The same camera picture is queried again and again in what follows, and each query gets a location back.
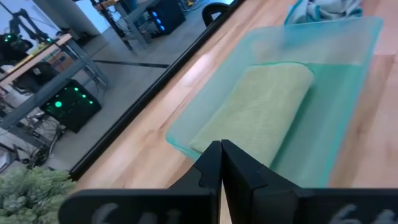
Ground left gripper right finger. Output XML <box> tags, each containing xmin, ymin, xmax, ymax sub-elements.
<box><xmin>221</xmin><ymin>139</ymin><xmax>398</xmax><ymax>224</ymax></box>

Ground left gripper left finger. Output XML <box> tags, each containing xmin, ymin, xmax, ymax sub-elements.
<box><xmin>58</xmin><ymin>140</ymin><xmax>223</xmax><ymax>224</ymax></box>

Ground sage green microfiber towel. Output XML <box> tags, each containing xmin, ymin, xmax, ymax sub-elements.
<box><xmin>189</xmin><ymin>62</ymin><xmax>315</xmax><ymax>167</ymax></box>

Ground teal translucent plastic tray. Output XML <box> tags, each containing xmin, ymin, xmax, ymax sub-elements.
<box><xmin>165</xmin><ymin>16</ymin><xmax>384</xmax><ymax>189</ymax></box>

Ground light blue microfiber towel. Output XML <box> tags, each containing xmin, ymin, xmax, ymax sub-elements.
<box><xmin>284</xmin><ymin>0</ymin><xmax>364</xmax><ymax>26</ymax></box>

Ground black computer tower green lights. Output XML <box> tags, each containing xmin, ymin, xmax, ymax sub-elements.
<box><xmin>40</xmin><ymin>79</ymin><xmax>103</xmax><ymax>134</ymax></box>

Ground artificial green potted plant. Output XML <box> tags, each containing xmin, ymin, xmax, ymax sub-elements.
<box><xmin>0</xmin><ymin>166</ymin><xmax>78</xmax><ymax>224</ymax></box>

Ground grey metal desk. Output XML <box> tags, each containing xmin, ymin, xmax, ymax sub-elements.
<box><xmin>0</xmin><ymin>30</ymin><xmax>110</xmax><ymax>131</ymax></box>
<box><xmin>90</xmin><ymin>0</ymin><xmax>162</xmax><ymax>52</ymax></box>

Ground black computer tower blue lights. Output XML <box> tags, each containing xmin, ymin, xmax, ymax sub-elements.
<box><xmin>148</xmin><ymin>0</ymin><xmax>187</xmax><ymax>35</ymax></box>

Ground black arched cable loop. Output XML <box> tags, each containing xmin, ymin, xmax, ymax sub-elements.
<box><xmin>201</xmin><ymin>2</ymin><xmax>231</xmax><ymax>27</ymax></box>

